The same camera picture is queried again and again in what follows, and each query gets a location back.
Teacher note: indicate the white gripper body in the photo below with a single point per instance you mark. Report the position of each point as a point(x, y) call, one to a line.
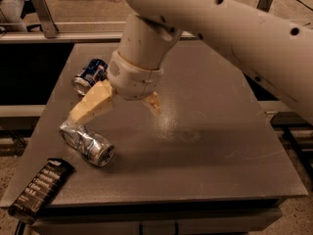
point(134, 78)

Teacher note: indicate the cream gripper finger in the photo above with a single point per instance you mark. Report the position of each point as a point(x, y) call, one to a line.
point(152, 102)
point(97, 102)

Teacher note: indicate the silver redbull can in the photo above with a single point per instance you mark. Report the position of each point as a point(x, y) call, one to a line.
point(92, 147)

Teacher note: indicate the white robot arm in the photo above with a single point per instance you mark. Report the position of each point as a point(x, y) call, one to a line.
point(276, 54)

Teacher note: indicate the blue pepsi can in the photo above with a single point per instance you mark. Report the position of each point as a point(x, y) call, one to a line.
point(95, 71)

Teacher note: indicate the black rxbar chocolate bar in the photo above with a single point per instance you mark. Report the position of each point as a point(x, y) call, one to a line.
point(41, 190)

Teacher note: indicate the grey table cabinet base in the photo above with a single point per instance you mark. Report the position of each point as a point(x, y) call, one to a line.
point(184, 218)

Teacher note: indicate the left metal bracket post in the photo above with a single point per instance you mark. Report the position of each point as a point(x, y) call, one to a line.
point(48, 26)

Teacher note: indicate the metal rail barrier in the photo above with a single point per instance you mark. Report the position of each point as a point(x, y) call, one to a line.
point(60, 37)

